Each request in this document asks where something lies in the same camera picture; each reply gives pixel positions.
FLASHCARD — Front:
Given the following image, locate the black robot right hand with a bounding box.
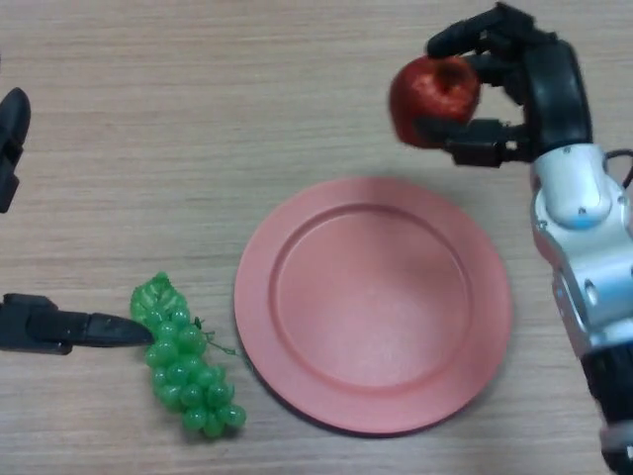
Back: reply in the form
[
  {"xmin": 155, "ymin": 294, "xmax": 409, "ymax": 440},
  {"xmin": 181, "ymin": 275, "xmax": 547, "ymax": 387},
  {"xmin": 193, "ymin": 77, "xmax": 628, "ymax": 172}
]
[{"xmin": 412, "ymin": 2, "xmax": 593, "ymax": 169}]

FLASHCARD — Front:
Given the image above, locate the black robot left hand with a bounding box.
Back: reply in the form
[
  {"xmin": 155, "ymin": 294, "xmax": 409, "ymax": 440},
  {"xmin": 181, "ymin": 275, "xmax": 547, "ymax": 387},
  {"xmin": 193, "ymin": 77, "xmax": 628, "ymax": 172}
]
[{"xmin": 0, "ymin": 87, "xmax": 154, "ymax": 356}]

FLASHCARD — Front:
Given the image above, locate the red apple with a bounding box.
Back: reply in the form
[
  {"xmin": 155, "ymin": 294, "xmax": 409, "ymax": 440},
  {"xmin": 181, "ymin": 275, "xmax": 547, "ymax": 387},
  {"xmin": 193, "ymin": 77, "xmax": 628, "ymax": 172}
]
[{"xmin": 388, "ymin": 54, "xmax": 483, "ymax": 148}]

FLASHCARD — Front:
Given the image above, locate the pink round plate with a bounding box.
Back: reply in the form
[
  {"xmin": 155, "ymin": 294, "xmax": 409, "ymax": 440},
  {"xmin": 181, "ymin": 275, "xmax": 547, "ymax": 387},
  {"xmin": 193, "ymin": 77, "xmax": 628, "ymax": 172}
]
[{"xmin": 233, "ymin": 176, "xmax": 514, "ymax": 437}]

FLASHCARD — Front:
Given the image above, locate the green grape bunch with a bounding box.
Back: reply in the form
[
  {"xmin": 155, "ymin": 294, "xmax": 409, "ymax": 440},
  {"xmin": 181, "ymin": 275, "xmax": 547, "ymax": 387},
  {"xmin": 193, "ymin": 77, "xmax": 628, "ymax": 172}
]
[{"xmin": 129, "ymin": 270, "xmax": 247, "ymax": 439}]

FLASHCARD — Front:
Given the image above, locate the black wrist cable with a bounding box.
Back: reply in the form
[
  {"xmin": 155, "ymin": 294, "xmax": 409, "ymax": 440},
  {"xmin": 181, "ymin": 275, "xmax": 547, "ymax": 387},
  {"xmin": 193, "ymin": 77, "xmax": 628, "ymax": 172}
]
[{"xmin": 605, "ymin": 147, "xmax": 633, "ymax": 190}]

